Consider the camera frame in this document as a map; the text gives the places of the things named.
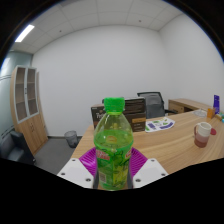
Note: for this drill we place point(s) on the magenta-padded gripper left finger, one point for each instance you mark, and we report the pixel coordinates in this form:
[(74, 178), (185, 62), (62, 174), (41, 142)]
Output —
[(75, 171)]

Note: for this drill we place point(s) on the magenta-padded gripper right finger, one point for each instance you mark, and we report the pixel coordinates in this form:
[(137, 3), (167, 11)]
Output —
[(150, 170)]

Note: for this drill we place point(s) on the green drink bottle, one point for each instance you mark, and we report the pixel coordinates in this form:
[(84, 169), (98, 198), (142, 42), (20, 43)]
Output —
[(113, 146)]

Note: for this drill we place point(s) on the grey waste bin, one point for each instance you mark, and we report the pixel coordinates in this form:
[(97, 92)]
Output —
[(70, 138)]

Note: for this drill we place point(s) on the white sticker sheet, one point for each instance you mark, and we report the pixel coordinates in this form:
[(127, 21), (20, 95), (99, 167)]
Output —
[(160, 124)]

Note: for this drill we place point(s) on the large brown cardboard box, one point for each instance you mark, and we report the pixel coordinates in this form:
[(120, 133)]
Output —
[(136, 113)]

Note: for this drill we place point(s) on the wooden shelf cabinet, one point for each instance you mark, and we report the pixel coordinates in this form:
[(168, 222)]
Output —
[(31, 130)]

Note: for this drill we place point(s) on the small brown cardboard box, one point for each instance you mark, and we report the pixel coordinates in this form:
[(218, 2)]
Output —
[(96, 115)]

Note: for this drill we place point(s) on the white and brown mug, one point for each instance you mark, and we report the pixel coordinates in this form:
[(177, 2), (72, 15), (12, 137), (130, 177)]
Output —
[(202, 135)]

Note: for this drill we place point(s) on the black armchair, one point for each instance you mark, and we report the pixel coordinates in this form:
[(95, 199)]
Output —
[(15, 148)]

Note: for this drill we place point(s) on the black mesh office chair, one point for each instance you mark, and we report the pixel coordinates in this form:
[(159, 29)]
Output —
[(154, 103)]

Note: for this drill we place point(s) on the wooden side desk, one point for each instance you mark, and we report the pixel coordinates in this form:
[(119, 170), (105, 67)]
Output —
[(186, 104)]

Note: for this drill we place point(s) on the orange cardboard box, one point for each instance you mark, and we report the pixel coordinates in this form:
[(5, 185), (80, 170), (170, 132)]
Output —
[(210, 113)]

